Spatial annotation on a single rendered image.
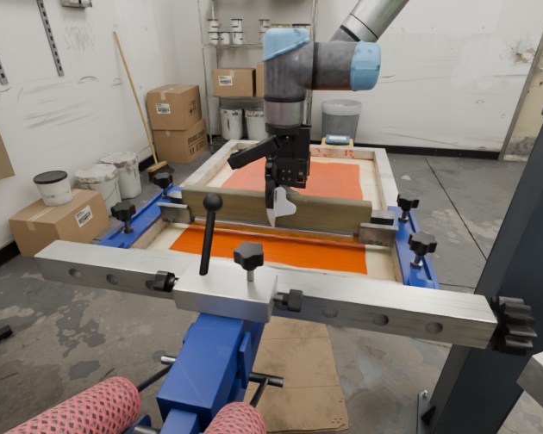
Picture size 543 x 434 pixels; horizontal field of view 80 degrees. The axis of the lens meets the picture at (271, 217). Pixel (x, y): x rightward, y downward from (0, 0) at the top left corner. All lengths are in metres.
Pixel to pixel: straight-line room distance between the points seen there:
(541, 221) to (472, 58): 3.64
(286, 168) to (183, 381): 0.40
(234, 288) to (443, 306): 0.28
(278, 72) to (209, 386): 0.46
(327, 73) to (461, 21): 3.88
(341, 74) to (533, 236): 0.62
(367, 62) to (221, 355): 0.48
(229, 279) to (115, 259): 0.22
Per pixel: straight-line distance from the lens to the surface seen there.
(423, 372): 1.79
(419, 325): 0.50
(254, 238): 0.73
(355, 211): 0.67
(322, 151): 1.23
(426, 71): 4.39
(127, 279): 0.56
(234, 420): 0.31
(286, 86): 0.58
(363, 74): 0.59
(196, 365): 0.40
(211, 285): 0.43
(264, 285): 0.42
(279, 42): 0.58
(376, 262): 0.69
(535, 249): 1.00
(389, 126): 4.44
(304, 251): 0.69
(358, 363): 1.73
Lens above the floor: 1.36
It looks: 30 degrees down
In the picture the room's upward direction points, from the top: straight up
